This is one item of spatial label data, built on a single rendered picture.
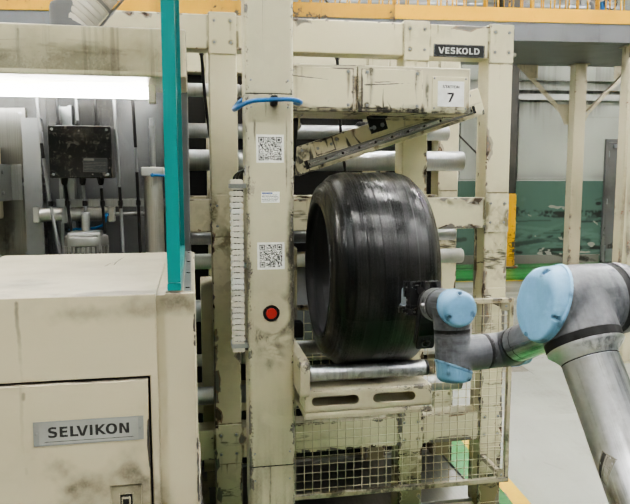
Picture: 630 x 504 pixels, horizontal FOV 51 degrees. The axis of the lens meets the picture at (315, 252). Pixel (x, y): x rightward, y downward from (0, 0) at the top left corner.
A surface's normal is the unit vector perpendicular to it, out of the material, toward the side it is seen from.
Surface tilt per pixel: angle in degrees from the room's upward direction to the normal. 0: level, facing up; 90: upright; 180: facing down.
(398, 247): 71
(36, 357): 90
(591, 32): 90
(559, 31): 90
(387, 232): 64
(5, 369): 90
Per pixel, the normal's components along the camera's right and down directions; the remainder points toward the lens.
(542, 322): -0.96, -0.08
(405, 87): 0.18, 0.11
